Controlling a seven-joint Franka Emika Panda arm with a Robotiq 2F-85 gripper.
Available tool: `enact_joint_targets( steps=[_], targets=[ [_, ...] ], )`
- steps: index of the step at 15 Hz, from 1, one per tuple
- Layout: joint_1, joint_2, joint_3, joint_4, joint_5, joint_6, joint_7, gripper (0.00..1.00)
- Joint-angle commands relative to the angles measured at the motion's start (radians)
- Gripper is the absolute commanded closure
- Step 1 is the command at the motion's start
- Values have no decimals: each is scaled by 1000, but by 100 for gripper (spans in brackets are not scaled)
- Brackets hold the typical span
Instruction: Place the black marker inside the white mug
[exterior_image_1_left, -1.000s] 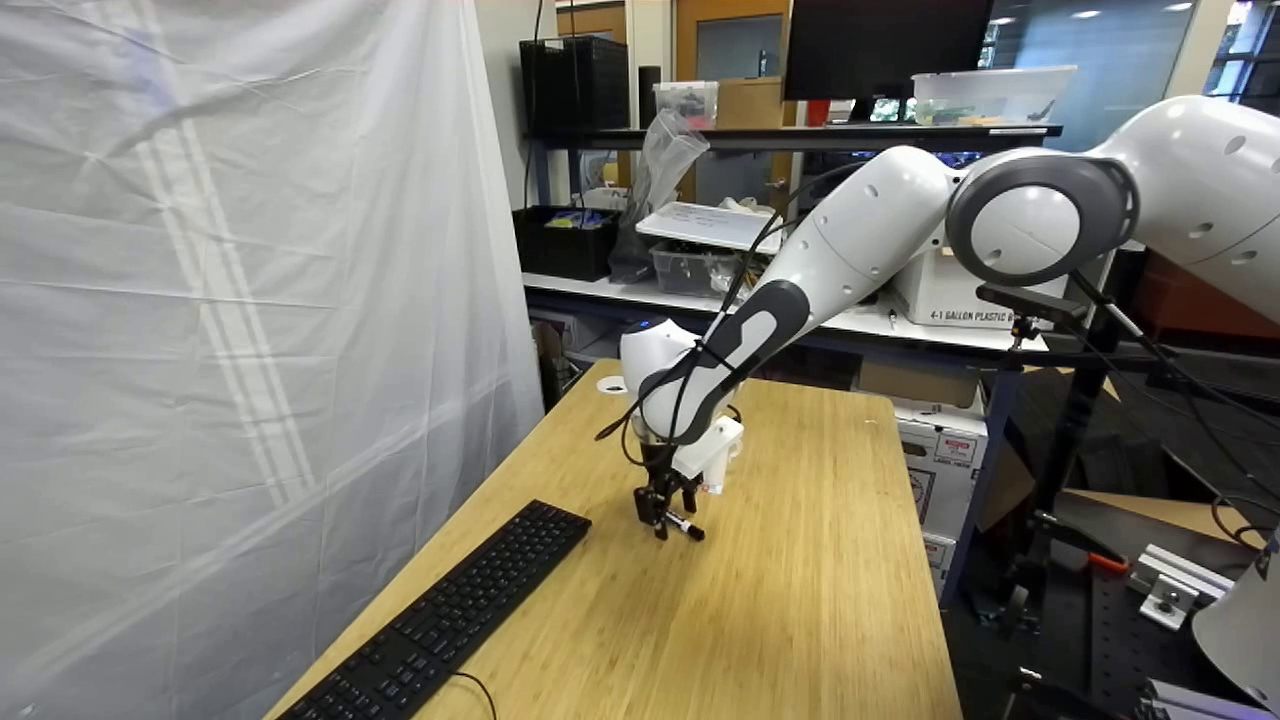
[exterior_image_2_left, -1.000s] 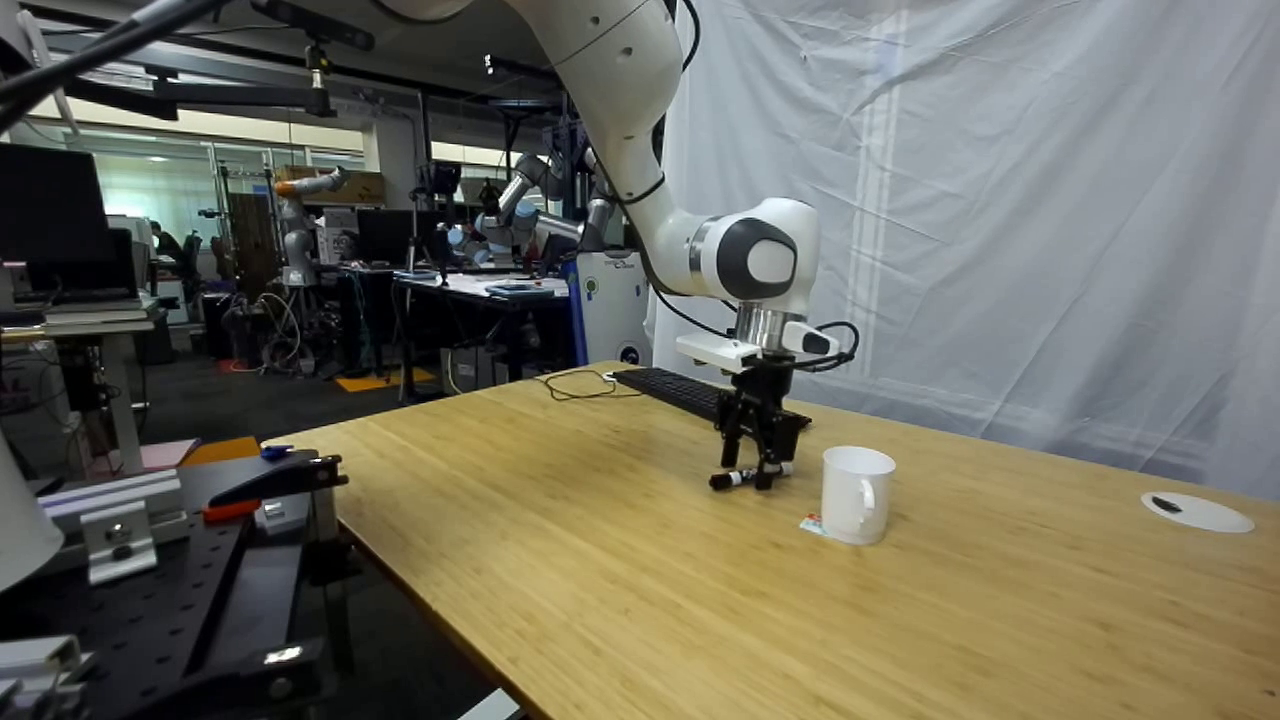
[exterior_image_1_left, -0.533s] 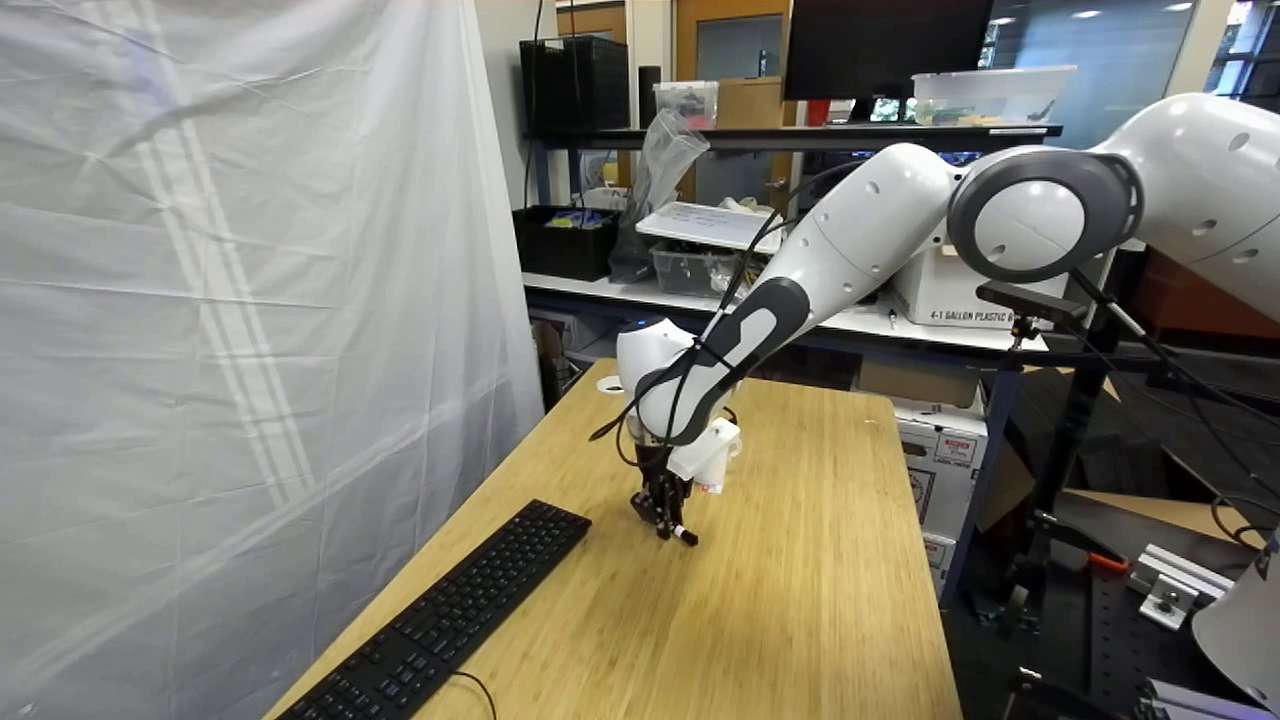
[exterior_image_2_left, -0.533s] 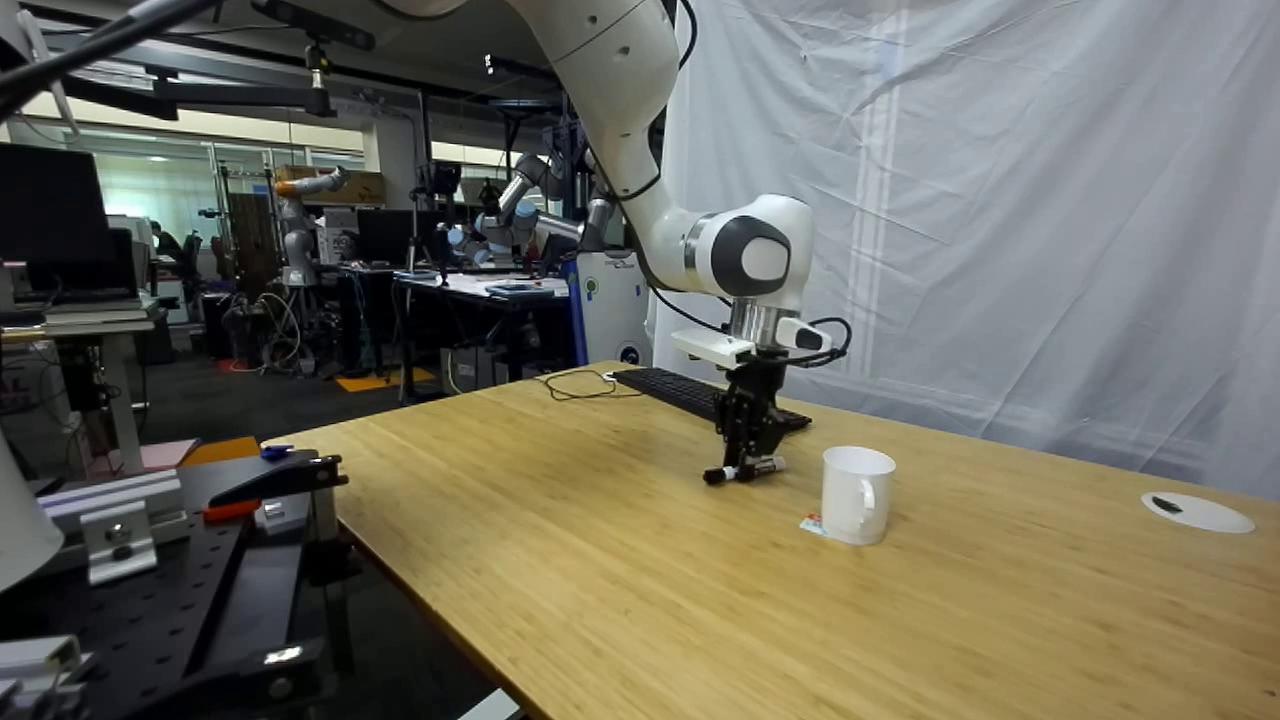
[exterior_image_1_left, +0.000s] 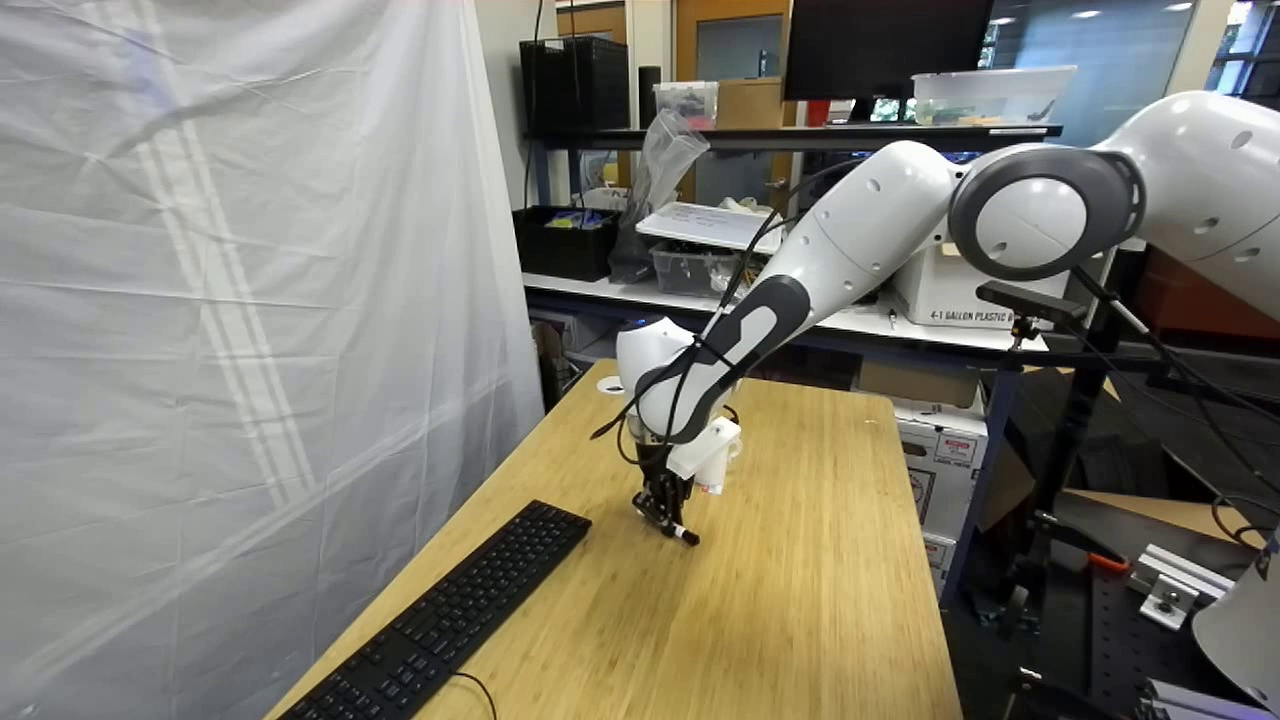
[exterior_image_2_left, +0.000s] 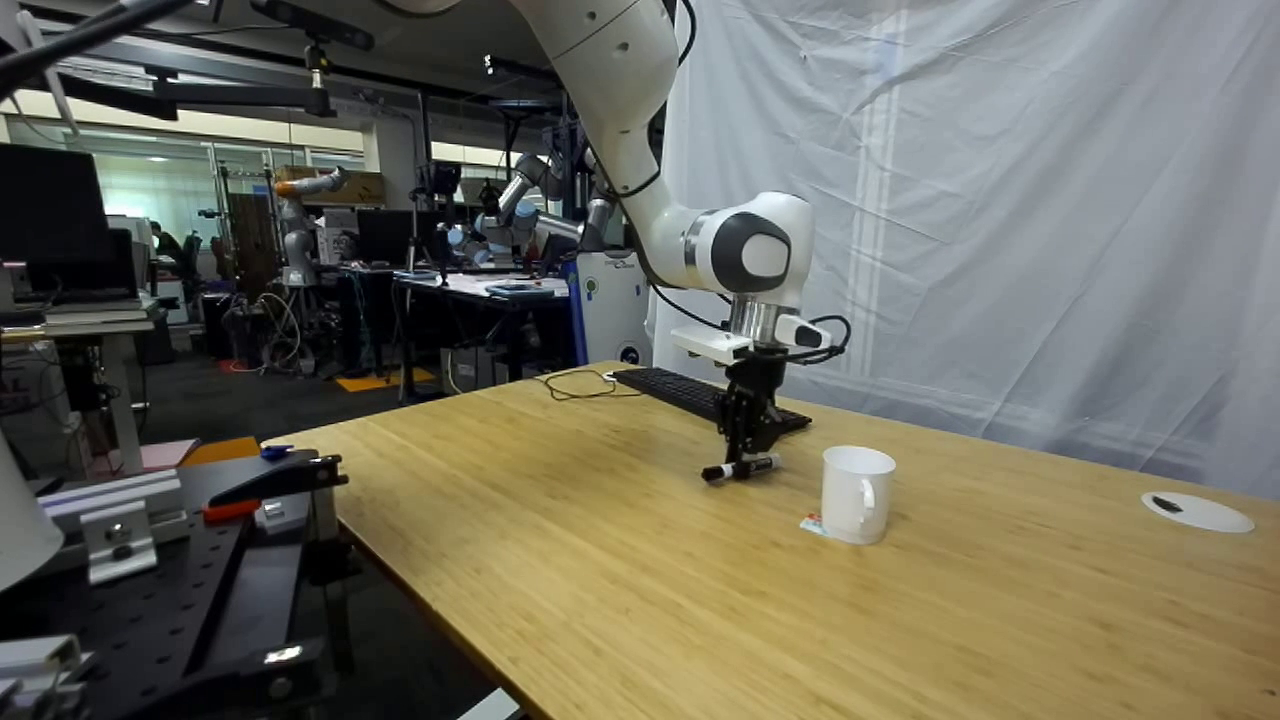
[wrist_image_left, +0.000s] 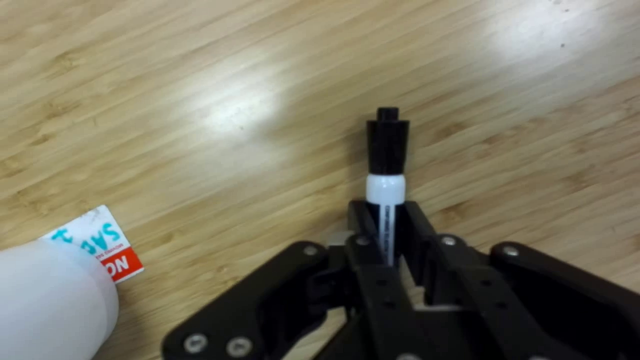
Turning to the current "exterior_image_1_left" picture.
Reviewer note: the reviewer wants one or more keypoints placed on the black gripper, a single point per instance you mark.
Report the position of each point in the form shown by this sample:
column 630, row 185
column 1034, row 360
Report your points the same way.
column 662, row 474

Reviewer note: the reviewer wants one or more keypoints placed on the black marker with white end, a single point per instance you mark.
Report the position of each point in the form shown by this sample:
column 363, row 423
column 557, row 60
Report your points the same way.
column 690, row 537

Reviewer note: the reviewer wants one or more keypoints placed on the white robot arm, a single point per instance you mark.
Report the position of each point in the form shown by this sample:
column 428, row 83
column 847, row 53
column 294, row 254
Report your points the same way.
column 854, row 225

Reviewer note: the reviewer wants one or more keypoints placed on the white mug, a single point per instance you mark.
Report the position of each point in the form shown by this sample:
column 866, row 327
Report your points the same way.
column 721, row 463

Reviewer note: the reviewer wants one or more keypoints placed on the white round table grommet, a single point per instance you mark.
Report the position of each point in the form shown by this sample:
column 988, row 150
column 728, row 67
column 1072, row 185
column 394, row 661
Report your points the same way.
column 615, row 384

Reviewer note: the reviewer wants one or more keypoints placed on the white storage shelf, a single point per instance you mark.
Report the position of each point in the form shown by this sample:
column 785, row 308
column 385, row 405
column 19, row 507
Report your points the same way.
column 624, row 291

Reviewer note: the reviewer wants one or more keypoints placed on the black keyboard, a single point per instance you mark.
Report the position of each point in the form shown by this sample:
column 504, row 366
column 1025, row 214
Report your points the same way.
column 444, row 614

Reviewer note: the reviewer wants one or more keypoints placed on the white box under shelf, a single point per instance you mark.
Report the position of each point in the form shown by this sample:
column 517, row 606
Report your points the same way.
column 943, row 467

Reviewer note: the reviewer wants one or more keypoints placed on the black open bin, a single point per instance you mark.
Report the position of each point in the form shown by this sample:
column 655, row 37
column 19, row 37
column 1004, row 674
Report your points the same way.
column 566, row 243

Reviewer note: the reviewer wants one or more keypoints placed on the clear plastic bag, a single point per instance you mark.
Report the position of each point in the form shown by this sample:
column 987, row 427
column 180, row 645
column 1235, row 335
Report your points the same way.
column 665, row 153

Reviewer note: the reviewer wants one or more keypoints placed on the white box with cardboard flap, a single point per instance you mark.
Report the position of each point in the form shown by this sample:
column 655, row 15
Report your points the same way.
column 953, row 292

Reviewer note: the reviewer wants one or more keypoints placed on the black stacked crates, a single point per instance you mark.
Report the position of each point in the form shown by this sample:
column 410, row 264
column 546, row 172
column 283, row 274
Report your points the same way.
column 572, row 83

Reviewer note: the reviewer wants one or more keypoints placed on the white fabric curtain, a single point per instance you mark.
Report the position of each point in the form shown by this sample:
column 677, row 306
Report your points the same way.
column 240, row 360

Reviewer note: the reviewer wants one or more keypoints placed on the black computer monitor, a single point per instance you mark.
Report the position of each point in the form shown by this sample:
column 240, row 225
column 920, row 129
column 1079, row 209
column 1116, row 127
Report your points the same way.
column 883, row 45

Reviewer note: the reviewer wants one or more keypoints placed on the clear plastic storage bin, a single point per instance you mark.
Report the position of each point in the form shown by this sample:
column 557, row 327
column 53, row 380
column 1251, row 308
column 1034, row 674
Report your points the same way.
column 993, row 98

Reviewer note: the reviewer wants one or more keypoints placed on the black camera tripod stand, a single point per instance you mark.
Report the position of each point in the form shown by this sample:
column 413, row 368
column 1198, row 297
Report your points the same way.
column 1065, row 400

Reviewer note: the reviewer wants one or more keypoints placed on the aluminium corner bracket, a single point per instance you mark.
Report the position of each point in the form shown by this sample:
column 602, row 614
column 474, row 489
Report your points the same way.
column 1181, row 584

